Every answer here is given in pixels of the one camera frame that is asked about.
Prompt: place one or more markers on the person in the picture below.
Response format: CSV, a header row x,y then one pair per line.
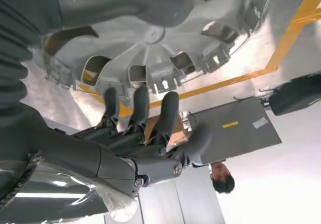
x,y
223,184

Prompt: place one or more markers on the black bag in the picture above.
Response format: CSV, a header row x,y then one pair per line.
x,y
295,96

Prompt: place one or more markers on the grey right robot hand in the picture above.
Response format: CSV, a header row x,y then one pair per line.
x,y
75,156

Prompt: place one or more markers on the shiny silver shell with film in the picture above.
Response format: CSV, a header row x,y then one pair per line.
x,y
50,202

